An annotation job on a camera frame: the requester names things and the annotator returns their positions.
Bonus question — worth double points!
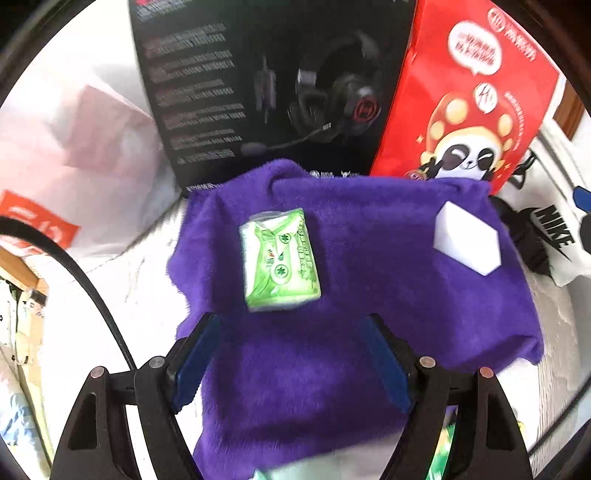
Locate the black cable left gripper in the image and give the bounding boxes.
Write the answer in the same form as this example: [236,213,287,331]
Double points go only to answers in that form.
[0,216,139,372]

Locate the striped quilted bedspread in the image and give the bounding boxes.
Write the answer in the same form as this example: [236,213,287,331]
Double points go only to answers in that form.
[39,200,589,473]

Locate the white sponge block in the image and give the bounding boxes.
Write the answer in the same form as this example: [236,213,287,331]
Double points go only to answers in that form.
[433,201,502,276]

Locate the red panda paper bag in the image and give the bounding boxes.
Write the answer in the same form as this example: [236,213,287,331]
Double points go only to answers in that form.
[370,0,560,193]

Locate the purple fleece towel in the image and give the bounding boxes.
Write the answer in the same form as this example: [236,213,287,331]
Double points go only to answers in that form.
[168,160,544,479]

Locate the green tissue pack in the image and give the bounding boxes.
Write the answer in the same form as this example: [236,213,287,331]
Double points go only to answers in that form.
[239,208,322,312]

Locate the white Miniso shopping bag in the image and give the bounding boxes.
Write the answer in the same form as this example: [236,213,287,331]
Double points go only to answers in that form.
[1,85,180,257]

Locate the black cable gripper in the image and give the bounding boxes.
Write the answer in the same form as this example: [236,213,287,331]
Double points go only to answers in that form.
[0,216,139,372]
[528,396,591,455]

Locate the mint green sock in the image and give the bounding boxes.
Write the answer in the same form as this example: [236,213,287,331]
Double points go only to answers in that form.
[252,460,381,480]

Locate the black headset box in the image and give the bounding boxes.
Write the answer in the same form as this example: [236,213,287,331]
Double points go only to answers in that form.
[129,0,416,192]

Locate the green label strip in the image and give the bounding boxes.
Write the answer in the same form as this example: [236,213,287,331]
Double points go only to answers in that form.
[426,424,456,480]

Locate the white Nike waist bag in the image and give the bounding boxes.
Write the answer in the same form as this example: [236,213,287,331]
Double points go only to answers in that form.
[496,121,590,286]

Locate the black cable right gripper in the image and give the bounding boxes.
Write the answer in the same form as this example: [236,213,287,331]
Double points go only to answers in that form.
[528,396,591,455]

